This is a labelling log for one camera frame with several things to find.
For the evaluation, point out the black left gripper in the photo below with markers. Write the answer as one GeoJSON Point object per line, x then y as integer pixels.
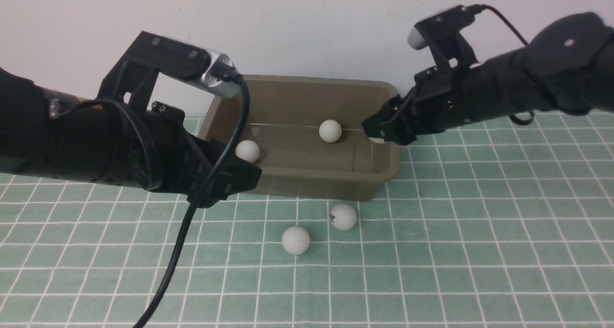
{"type": "Point", "coordinates": [159, 155]}

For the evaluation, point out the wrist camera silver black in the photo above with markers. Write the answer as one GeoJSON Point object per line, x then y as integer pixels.
{"type": "Point", "coordinates": [150, 55]}
{"type": "Point", "coordinates": [441, 33]}

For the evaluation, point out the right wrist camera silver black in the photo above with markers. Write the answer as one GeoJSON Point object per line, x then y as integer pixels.
{"type": "Point", "coordinates": [441, 33]}

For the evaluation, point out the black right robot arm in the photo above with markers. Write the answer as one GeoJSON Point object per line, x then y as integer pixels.
{"type": "Point", "coordinates": [567, 67]}

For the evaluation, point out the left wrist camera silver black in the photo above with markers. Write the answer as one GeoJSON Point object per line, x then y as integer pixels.
{"type": "Point", "coordinates": [150, 55]}

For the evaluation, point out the white ping-pong ball logo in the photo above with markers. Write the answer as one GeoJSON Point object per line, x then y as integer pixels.
{"type": "Point", "coordinates": [343, 217]}

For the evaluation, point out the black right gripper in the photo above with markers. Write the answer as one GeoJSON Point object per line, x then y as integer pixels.
{"type": "Point", "coordinates": [433, 106]}

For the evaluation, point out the olive green plastic bin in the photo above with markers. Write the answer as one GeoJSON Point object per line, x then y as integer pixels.
{"type": "Point", "coordinates": [284, 118]}

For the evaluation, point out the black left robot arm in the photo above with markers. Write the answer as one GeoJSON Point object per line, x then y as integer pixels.
{"type": "Point", "coordinates": [46, 134]}

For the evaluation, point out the green checked tablecloth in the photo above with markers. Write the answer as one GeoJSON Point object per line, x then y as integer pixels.
{"type": "Point", "coordinates": [492, 226]}

